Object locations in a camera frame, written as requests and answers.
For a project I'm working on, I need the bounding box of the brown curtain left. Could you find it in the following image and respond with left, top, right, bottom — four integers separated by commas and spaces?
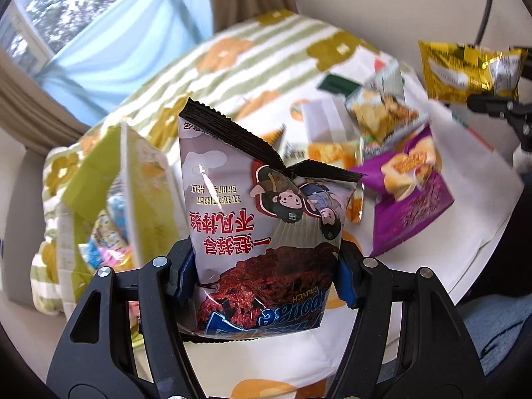
0, 52, 88, 156

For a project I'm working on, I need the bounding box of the orange cake snack bag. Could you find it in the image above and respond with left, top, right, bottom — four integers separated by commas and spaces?
282, 141, 363, 169

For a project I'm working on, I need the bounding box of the white translucent snack packet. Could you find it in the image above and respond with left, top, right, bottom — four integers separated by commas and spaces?
301, 95, 361, 143

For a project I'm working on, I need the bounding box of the black cable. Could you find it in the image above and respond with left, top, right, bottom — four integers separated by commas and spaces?
474, 0, 498, 46

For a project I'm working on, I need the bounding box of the purple potato chip bag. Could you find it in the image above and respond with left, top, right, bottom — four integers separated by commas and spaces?
353, 125, 455, 258

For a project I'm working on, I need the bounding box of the green white cardboard box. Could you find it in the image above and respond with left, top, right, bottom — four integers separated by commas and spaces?
56, 123, 190, 315

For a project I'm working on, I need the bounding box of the white fruit print cloth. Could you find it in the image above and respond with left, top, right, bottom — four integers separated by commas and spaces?
132, 45, 526, 399

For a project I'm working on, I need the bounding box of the grey seaweed crunch snack bag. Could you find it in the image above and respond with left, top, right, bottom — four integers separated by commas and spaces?
179, 100, 360, 339

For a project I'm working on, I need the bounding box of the dark green small packet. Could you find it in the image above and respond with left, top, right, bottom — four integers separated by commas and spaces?
318, 74, 361, 97

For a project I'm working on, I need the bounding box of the floral striped quilt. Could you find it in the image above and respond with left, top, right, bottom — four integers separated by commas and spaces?
30, 9, 390, 315

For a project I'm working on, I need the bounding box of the light blue window cloth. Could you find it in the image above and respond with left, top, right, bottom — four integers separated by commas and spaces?
35, 0, 214, 126

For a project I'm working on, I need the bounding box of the window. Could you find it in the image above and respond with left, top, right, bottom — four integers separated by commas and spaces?
1, 0, 117, 76

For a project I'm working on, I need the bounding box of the yellow gold snack bag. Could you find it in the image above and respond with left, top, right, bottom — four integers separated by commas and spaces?
418, 41, 528, 104

